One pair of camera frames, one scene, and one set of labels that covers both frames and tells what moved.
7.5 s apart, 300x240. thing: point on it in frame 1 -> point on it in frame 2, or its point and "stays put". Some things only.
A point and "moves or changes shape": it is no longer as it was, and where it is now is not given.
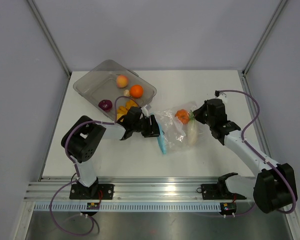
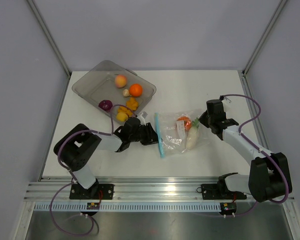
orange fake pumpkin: [182, 115] -> [187, 122]
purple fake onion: [105, 104] stays put
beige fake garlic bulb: [126, 93] stays put
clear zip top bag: [177, 128] moves or changes shape
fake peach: [122, 81] stays put
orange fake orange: [136, 91] stays put
